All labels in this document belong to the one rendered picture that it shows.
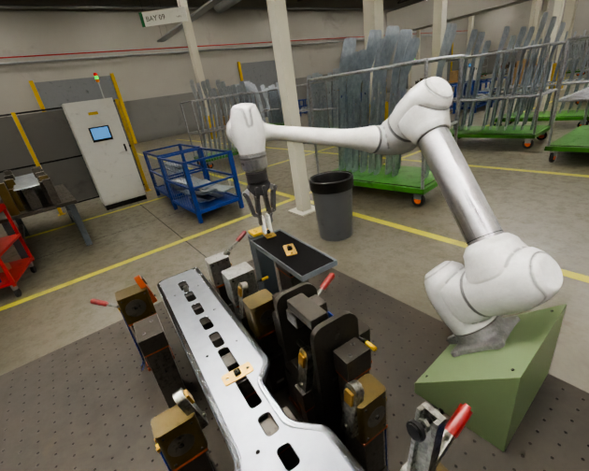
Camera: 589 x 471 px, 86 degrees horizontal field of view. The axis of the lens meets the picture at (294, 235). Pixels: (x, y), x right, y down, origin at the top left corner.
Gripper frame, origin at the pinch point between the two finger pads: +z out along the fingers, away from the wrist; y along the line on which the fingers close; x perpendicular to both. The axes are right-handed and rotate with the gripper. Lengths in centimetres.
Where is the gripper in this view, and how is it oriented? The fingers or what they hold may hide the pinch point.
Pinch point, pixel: (265, 223)
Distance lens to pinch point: 117.7
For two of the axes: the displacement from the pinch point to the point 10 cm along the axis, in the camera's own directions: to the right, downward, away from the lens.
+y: -9.0, 2.9, -3.3
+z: 1.4, 9.0, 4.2
